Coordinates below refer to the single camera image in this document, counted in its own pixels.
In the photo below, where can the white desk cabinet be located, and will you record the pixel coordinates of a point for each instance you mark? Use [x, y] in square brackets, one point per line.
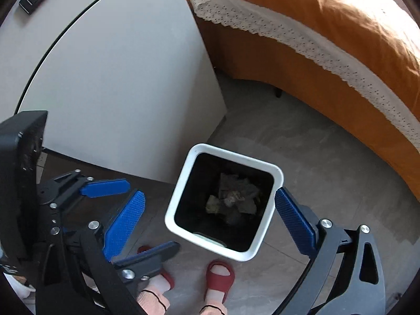
[127, 84]

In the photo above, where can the orange bed cover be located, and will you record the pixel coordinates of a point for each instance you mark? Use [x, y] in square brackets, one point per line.
[378, 33]

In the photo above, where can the white square trash bin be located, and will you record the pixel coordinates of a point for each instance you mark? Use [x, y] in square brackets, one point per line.
[223, 201]

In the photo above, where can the white lace bed sheet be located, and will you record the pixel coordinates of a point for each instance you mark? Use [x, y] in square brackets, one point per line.
[266, 23]

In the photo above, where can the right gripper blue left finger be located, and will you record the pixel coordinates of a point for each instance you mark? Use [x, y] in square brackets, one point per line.
[122, 226]

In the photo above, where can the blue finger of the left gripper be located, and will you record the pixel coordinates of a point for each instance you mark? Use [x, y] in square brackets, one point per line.
[146, 264]
[99, 189]

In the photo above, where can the right red slipper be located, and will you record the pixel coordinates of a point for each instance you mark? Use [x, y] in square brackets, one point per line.
[220, 277]

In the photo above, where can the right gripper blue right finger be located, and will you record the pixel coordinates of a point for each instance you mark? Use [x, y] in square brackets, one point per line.
[300, 221]

